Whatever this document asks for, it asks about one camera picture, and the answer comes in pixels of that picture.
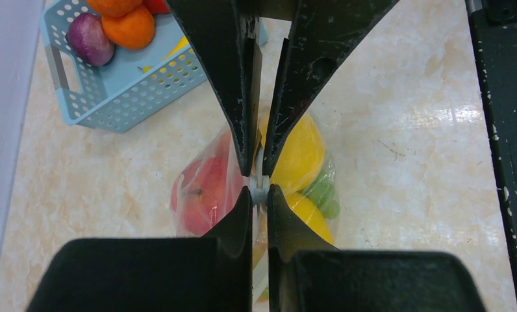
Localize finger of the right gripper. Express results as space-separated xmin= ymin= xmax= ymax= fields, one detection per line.
xmin=167 ymin=0 xmax=262 ymax=176
xmin=262 ymin=1 xmax=396 ymax=176

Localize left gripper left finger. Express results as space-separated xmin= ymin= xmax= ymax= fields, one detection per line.
xmin=27 ymin=187 xmax=253 ymax=311

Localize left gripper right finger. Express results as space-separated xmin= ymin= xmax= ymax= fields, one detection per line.
xmin=267 ymin=185 xmax=485 ymax=311

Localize small yellow toy lemon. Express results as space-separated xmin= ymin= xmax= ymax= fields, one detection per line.
xmin=285 ymin=193 xmax=334 ymax=244

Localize red toy apple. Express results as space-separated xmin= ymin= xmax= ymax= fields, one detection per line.
xmin=170 ymin=128 xmax=246 ymax=236

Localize green toy grapes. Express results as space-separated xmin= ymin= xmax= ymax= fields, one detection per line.
xmin=302 ymin=170 xmax=340 ymax=219

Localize clear dotted zip bag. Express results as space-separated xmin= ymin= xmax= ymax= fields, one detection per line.
xmin=170 ymin=109 xmax=342 ymax=312

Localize blue perforated plastic basket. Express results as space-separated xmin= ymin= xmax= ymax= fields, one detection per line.
xmin=40 ymin=0 xmax=270 ymax=134

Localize yellow toy banana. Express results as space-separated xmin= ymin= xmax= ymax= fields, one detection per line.
xmin=139 ymin=36 xmax=188 ymax=73

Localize red toy pepper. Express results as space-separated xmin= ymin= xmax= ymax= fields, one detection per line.
xmin=142 ymin=0 xmax=171 ymax=15

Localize orange toy tangerine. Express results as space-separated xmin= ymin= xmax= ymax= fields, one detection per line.
xmin=101 ymin=5 xmax=155 ymax=50

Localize orange toy pumpkin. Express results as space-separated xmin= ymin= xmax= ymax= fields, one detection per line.
xmin=86 ymin=0 xmax=143 ymax=18

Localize purple toy onion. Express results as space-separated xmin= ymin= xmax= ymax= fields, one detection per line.
xmin=65 ymin=13 xmax=114 ymax=67

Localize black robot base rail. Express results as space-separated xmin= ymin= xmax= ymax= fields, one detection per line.
xmin=466 ymin=1 xmax=517 ymax=302

